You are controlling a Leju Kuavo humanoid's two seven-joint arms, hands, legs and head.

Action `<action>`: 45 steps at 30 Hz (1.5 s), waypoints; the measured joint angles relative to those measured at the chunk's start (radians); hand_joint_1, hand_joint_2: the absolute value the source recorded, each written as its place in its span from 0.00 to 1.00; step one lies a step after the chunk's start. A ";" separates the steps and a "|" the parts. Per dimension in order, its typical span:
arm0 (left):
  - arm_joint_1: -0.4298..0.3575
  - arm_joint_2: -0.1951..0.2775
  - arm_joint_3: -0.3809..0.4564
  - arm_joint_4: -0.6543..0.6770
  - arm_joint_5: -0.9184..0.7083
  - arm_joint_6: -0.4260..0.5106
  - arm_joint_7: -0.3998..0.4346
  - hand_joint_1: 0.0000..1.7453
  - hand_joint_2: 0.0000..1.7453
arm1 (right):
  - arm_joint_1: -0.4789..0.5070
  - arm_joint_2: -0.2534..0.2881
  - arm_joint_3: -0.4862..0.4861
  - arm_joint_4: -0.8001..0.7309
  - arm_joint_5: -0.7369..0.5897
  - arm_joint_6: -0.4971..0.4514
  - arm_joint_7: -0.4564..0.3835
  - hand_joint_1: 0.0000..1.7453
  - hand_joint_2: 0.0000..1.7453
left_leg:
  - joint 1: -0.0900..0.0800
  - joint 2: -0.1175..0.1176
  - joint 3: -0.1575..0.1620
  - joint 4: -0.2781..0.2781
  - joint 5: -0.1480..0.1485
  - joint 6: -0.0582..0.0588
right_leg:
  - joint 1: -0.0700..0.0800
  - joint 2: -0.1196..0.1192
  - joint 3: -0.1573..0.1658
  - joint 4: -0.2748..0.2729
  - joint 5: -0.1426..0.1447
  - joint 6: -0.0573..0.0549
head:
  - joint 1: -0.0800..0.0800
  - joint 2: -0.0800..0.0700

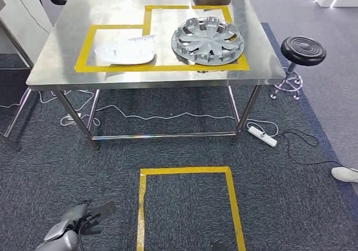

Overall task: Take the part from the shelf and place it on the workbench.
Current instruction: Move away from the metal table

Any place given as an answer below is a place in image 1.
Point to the white plastic car part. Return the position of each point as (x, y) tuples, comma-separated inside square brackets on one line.
[(128, 51)]

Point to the white power strip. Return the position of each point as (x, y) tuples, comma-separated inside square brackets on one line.
[(262, 136)]

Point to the grey plastic hubcap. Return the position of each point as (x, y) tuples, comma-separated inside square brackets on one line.
[(207, 42)]

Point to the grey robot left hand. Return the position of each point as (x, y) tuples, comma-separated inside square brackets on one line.
[(75, 214)]

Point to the person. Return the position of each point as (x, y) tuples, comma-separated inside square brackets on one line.
[(345, 174)]

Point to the stainless steel workbench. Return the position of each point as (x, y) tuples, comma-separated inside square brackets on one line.
[(84, 12)]

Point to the steel frame table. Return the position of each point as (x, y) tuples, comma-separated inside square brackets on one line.
[(22, 27)]

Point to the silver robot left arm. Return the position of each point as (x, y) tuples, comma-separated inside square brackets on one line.
[(58, 240)]

